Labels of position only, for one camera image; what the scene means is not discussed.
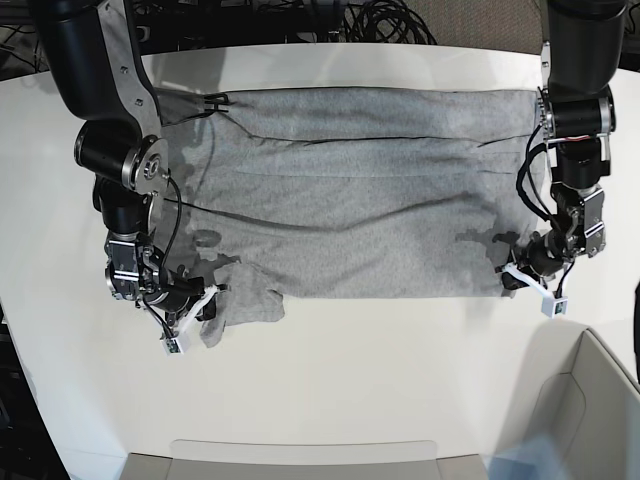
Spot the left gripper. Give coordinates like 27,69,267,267
492,184,606,296

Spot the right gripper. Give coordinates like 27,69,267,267
105,239,229,320

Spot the grey T-shirt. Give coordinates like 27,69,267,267
157,87,538,347

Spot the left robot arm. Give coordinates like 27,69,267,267
496,1,627,313

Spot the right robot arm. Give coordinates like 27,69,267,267
28,1,229,326

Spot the grey bin at right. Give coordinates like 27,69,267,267
518,330,639,479

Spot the grey tray at bottom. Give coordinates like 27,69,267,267
120,440,488,479

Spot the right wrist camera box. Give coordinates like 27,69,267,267
160,333,190,355

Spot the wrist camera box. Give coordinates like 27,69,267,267
160,333,190,355
541,295,568,319

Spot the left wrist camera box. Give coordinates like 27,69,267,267
541,295,568,319

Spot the coiled black cable bundle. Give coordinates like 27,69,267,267
339,0,441,47

